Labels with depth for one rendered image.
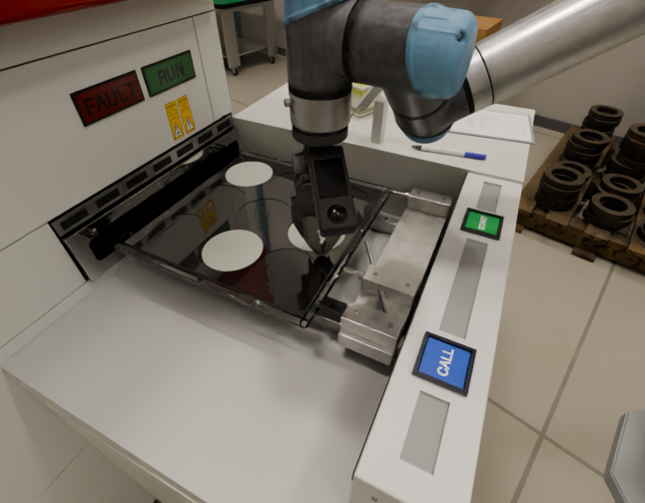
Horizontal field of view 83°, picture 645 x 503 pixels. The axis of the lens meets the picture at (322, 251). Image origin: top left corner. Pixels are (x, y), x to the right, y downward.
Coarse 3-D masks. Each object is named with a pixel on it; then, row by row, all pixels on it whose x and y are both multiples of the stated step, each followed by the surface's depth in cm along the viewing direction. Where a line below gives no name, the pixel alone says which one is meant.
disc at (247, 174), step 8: (232, 168) 80; (240, 168) 80; (248, 168) 80; (256, 168) 80; (264, 168) 80; (232, 176) 77; (240, 176) 77; (248, 176) 77; (256, 176) 77; (264, 176) 77; (240, 184) 75; (248, 184) 75; (256, 184) 75
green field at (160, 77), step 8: (184, 56) 66; (160, 64) 62; (168, 64) 64; (176, 64) 65; (184, 64) 67; (152, 72) 62; (160, 72) 63; (168, 72) 64; (176, 72) 66; (184, 72) 68; (192, 72) 69; (152, 80) 62; (160, 80) 63; (168, 80) 65; (176, 80) 66; (152, 88) 62; (160, 88) 64
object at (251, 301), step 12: (132, 252) 60; (144, 252) 60; (156, 264) 58; (168, 264) 58; (180, 276) 57; (192, 276) 56; (216, 288) 54; (228, 288) 54; (240, 300) 53; (252, 300) 52; (276, 312) 51; (288, 312) 51; (300, 324) 50
